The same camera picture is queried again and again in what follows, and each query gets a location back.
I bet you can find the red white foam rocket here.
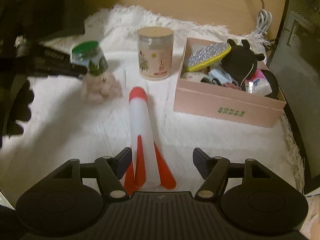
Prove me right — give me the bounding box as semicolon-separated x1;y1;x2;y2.
124;87;176;194

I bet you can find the pink fluffy scrunchie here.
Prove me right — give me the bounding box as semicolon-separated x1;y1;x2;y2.
81;71;122;104

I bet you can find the light blue tissue pack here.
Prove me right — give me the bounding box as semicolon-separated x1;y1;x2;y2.
209;69;234;85

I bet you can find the white spotted soft pouch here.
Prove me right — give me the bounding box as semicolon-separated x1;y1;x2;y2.
181;72;209;83

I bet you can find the white tissue pack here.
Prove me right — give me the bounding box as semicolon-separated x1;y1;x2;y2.
245;68;272;96

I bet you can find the black plush toy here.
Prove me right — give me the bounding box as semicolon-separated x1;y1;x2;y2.
221;39;265;87

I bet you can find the silver yellow scrub sponge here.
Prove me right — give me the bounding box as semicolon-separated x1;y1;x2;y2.
184;42;231;72

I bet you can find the green lid glass jar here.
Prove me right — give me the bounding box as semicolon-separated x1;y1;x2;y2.
71;41;108;76

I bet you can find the pink cardboard box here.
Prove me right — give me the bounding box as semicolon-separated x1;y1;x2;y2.
173;37;287;129

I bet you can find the white fluffy rug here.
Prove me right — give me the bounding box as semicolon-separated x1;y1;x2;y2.
1;5;304;204

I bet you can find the tan lid clear canister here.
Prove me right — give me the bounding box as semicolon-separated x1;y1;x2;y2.
138;26;174;80

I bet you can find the black computer tower case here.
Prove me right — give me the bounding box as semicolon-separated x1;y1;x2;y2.
267;0;319;196

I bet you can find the white power cable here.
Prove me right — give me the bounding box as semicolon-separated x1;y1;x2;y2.
248;0;274;37

